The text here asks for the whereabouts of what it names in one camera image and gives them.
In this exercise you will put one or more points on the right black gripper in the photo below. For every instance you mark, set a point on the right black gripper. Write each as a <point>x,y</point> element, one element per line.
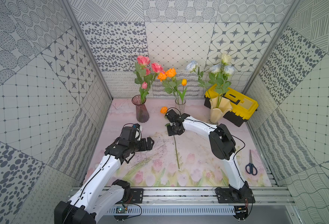
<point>170,133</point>

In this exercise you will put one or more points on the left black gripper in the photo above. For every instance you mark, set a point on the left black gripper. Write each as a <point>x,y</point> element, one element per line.
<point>145,143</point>

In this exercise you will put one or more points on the orange tulip flower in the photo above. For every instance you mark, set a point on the orange tulip flower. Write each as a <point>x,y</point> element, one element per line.
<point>182,92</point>

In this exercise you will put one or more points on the pink tulip flower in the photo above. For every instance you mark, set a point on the pink tulip flower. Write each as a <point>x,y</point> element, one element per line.
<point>144,92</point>

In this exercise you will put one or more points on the orange rose large stem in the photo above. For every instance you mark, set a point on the orange rose large stem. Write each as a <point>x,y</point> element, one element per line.
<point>161,77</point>

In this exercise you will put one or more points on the pink rose stem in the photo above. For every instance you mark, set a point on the pink rose stem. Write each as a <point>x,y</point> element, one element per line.
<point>156,69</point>
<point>148,78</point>

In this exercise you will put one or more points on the blue white rose stem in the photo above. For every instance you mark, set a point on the blue white rose stem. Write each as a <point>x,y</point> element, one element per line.
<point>214,75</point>

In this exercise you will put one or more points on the pink rosebud flower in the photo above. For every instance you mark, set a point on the pink rosebud flower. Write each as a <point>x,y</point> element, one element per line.
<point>141,63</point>

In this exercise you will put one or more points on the cream white rose stem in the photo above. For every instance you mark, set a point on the cream white rose stem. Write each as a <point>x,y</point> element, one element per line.
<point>224,75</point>

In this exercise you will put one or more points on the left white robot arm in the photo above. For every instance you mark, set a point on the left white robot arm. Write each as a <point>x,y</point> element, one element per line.
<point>89,204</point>

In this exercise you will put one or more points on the clear textured glass vase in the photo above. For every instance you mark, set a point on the clear textured glass vase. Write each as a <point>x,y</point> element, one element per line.
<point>180,105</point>

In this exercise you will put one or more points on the purple ribbed glass vase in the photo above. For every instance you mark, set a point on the purple ribbed glass vase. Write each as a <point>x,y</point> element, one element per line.
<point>142,114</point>

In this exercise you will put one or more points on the cream fluted vase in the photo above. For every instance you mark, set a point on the cream fluted vase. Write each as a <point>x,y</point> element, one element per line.
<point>219,107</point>

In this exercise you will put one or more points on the yellow black toolbox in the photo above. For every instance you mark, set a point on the yellow black toolbox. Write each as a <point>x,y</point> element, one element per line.
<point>243,106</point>

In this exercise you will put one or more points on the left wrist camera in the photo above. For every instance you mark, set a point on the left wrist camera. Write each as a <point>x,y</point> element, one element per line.
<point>139,129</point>

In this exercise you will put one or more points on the black handled scissors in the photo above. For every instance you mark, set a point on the black handled scissors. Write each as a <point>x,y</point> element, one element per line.
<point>250,167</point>

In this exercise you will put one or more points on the white perforated cable tray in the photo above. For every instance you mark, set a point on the white perforated cable tray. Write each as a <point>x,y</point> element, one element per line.
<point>133,210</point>

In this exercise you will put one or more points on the aluminium rail base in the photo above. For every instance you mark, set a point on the aluminium rail base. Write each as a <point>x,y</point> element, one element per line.
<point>207,196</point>

